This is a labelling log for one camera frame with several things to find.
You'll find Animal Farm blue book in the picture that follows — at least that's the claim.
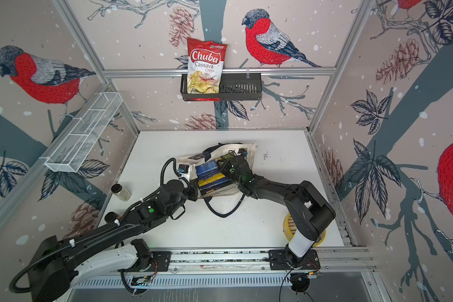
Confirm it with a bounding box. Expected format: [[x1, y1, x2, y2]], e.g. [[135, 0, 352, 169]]
[[195, 161, 219, 179]]

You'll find cream canvas tote bag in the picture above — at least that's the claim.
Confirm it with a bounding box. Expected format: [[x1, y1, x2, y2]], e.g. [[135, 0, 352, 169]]
[[178, 143, 257, 199]]

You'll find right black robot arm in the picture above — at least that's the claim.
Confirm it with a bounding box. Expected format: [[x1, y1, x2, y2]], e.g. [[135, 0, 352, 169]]
[[218, 156, 336, 268]]

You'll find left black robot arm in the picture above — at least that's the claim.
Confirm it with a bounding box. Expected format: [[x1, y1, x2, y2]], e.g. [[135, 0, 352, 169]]
[[9, 173, 198, 301]]

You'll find Chuba cassava chips bag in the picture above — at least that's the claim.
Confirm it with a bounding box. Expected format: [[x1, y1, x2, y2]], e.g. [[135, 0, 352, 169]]
[[186, 38, 227, 94]]

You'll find yellow spine book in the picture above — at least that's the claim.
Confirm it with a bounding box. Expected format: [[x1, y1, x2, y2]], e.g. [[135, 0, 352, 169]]
[[199, 173, 225, 186]]

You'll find The Little Prince book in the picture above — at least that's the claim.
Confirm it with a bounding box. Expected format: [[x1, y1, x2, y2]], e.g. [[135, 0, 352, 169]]
[[200, 177, 232, 191]]

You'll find clear spice jar black lid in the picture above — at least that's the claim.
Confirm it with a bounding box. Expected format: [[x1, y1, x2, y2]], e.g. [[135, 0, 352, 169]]
[[111, 183, 132, 202]]

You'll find yellow bamboo steamer basket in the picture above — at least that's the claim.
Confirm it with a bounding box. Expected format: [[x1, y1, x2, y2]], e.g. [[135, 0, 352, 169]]
[[283, 214, 326, 247]]

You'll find brown spice jar black lid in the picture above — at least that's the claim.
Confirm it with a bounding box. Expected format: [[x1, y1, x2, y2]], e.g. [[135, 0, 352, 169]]
[[104, 211, 121, 223]]

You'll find circuit board under left base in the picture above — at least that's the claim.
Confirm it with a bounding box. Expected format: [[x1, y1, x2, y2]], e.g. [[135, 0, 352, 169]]
[[130, 275, 153, 287]]

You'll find circuit board under base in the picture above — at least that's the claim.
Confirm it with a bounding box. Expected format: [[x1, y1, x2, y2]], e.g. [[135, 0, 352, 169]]
[[291, 271, 322, 281], [130, 275, 153, 287]]

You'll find circuit board under right base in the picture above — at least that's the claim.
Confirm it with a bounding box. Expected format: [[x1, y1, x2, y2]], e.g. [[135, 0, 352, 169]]
[[291, 271, 322, 281]]

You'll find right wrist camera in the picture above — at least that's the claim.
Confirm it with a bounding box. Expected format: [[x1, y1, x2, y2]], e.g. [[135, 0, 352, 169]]
[[237, 148, 249, 158]]

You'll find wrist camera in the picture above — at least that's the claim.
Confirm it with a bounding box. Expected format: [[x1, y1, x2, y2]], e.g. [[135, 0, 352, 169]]
[[237, 148, 249, 158], [177, 164, 191, 179]]

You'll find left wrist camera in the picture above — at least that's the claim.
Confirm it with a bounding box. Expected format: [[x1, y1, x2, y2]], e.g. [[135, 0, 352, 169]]
[[177, 164, 191, 179]]

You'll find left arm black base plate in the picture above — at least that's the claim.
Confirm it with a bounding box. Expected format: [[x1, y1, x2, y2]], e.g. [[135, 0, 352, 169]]
[[152, 251, 172, 273]]

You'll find black wire wall basket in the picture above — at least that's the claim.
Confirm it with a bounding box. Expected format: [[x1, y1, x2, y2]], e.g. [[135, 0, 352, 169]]
[[180, 73, 262, 101]]

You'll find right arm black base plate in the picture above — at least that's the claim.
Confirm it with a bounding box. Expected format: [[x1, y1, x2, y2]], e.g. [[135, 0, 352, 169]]
[[268, 249, 321, 271]]

